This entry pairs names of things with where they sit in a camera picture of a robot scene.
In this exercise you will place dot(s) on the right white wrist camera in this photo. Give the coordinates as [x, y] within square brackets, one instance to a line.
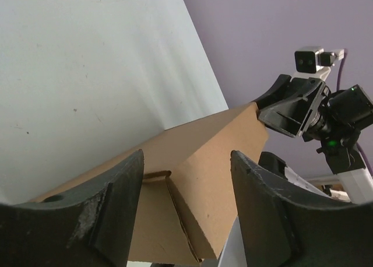
[315, 62]

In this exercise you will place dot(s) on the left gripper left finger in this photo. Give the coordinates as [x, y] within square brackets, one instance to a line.
[90, 224]

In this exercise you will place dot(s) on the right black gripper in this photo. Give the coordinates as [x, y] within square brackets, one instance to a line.
[303, 114]

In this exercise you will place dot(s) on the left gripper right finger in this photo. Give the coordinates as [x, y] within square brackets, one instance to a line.
[285, 225]

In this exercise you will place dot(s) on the brown cardboard box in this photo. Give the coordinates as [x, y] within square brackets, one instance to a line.
[187, 205]

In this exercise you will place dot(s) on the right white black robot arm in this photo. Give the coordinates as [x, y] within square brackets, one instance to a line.
[352, 111]

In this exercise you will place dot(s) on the aluminium front rail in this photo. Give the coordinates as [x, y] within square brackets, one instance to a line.
[323, 180]

